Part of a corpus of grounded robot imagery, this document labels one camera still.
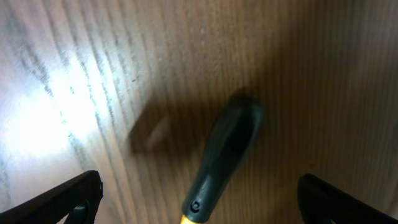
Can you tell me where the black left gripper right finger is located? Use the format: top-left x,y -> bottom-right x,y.
297,174 -> 397,224

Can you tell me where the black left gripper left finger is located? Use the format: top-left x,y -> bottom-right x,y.
1,170 -> 103,224

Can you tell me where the black yellow screwdriver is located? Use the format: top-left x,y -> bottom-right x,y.
181,95 -> 264,223

